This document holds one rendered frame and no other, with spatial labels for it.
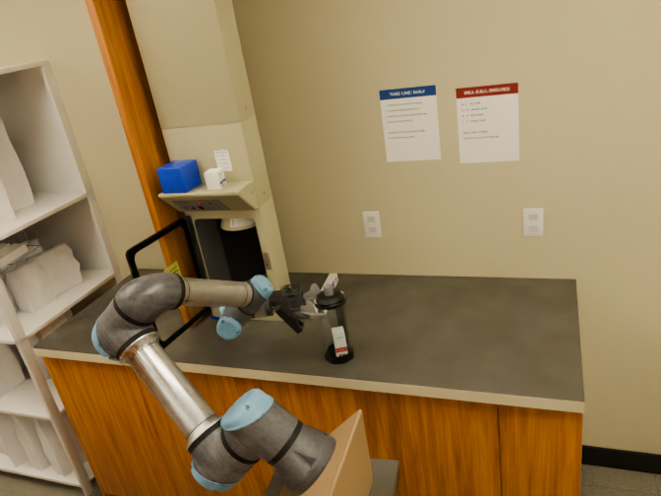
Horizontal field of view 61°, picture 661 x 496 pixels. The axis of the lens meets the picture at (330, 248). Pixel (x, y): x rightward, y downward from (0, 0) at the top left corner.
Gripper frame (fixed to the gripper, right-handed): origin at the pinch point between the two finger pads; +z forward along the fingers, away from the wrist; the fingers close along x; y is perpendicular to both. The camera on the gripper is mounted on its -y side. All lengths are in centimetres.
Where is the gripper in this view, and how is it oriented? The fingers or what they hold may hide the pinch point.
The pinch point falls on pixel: (329, 305)
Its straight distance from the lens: 181.6
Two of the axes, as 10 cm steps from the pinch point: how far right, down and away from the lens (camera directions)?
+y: -1.5, -9.0, -4.0
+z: 9.8, -1.1, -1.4
